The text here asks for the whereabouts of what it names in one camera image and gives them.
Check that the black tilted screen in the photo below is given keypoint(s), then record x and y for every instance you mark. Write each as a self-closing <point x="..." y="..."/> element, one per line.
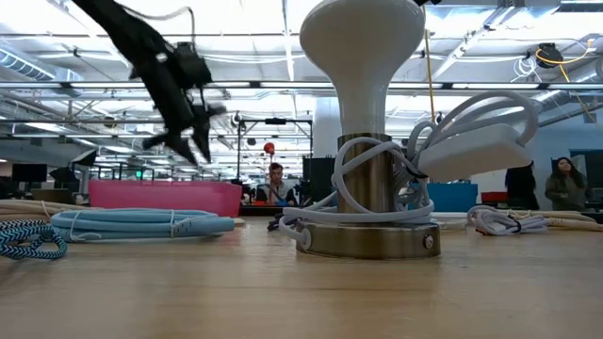
<point x="85" y="157"/>

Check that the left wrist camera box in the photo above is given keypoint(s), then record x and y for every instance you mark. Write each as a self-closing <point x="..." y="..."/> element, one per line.
<point x="193" y="66"/>

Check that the blue plastic bin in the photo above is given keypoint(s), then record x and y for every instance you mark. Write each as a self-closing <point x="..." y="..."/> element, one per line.
<point x="454" y="198"/>

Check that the black monitor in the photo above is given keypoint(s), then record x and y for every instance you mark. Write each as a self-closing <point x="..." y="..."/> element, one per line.
<point x="29" y="172"/>

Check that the pink plastic bin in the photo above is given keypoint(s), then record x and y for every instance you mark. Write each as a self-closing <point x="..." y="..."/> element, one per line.
<point x="165" y="198"/>

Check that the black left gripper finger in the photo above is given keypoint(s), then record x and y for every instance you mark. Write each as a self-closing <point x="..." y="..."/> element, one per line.
<point x="205" y="127"/>
<point x="176" y="141"/>

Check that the brown box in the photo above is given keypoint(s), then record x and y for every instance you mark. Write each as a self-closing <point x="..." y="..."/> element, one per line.
<point x="52" y="195"/>

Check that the white shade brass lamp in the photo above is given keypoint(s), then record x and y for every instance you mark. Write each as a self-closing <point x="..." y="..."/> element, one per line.
<point x="363" y="42"/>

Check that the white power adapter block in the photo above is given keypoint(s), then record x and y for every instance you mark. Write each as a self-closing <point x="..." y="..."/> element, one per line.
<point x="471" y="155"/>

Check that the red ball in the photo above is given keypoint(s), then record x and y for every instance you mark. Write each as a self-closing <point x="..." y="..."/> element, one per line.
<point x="269" y="149"/>

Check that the person in green jacket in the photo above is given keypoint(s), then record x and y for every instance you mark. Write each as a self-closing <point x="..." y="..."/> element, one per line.
<point x="565" y="188"/>

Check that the person in dark top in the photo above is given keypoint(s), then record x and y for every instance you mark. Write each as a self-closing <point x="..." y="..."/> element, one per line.
<point x="522" y="188"/>

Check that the seated person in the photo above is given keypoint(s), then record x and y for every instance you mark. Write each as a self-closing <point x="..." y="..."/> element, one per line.
<point x="277" y="188"/>

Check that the black cabinet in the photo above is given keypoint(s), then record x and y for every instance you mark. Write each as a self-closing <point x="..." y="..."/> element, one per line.
<point x="318" y="179"/>

